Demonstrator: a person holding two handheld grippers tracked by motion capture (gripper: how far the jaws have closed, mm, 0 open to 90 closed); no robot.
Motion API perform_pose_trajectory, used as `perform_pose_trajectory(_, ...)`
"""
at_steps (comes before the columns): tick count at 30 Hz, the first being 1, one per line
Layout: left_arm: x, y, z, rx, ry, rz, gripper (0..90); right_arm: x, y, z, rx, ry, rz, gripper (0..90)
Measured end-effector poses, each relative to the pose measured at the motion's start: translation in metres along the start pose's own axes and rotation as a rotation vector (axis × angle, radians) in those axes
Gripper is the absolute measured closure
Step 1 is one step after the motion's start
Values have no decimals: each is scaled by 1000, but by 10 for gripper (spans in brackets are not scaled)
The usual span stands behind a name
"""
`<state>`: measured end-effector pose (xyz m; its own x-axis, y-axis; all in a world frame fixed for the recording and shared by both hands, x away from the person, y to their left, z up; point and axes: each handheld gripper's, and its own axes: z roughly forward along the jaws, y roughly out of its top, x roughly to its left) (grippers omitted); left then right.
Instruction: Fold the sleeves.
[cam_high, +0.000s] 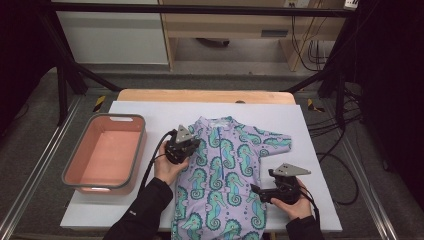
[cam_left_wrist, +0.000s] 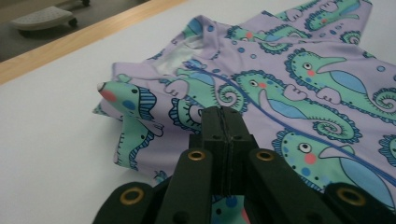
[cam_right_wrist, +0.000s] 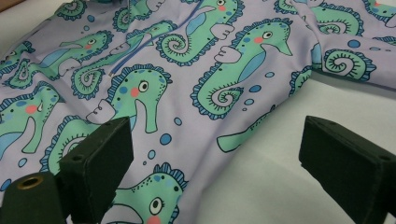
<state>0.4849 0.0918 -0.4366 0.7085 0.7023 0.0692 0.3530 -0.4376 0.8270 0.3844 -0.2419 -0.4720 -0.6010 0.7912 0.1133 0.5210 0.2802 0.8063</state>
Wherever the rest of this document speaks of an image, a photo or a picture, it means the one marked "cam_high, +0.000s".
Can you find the wooden table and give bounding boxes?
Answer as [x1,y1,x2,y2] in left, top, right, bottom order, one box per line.
[116,88,297,105]

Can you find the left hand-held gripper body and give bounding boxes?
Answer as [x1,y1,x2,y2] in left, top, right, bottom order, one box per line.
[164,124,196,165]

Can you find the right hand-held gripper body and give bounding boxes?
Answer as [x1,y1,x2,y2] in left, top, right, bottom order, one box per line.
[268,162,312,206]

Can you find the yellow black tape strip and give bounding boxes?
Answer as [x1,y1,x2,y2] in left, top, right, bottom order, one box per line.
[92,95,107,113]
[306,98,326,114]

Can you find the yellow hanging cable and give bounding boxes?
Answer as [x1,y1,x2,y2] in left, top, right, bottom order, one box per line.
[293,0,323,71]

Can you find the black curtain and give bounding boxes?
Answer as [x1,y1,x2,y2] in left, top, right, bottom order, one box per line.
[351,0,424,214]
[0,0,61,138]

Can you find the white board sheet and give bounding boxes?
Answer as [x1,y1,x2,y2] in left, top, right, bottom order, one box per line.
[59,100,344,233]

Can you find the person's left hand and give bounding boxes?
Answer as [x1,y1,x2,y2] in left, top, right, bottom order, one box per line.
[152,141,191,186]

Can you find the black metal frame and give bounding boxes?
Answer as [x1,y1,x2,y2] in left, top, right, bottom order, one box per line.
[34,0,368,129]

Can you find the wooden desk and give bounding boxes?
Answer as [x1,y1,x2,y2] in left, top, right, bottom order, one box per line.
[157,0,348,73]

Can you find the looped black floor cable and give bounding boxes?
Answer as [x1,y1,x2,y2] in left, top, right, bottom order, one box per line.
[315,152,361,206]

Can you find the white wall outlet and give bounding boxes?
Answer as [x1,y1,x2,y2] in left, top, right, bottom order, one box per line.
[283,0,312,9]

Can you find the right hand-held gripper cable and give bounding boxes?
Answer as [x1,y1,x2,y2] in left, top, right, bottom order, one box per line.
[299,186,322,228]

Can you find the bundle of black floor cables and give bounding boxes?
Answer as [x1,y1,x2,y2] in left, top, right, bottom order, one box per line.
[306,83,365,139]

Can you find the seahorse print baby swimsuit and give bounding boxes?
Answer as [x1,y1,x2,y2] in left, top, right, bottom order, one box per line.
[170,115,293,240]

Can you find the black hanging desk cables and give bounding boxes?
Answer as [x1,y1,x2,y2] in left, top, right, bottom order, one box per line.
[290,14,336,73]

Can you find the swivel chair base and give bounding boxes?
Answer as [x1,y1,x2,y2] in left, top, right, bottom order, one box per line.
[195,37,231,48]

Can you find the person's right hand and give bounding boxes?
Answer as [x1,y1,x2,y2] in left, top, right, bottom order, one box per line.
[270,179,313,222]

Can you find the white cabinet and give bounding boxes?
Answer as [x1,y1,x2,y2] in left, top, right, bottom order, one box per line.
[54,0,170,66]

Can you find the aluminium floor rail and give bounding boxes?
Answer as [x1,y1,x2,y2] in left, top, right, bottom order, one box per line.
[0,94,84,240]
[338,129,399,240]

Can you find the left hand-held gripper cable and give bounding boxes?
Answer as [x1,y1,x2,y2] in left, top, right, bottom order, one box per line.
[137,129,178,198]

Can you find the hand-held gripper cable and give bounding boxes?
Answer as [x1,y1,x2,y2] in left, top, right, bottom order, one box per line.
[299,186,322,228]
[137,129,178,198]

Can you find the pink basket with grey rim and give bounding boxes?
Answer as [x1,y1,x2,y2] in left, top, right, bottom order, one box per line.
[61,112,148,196]

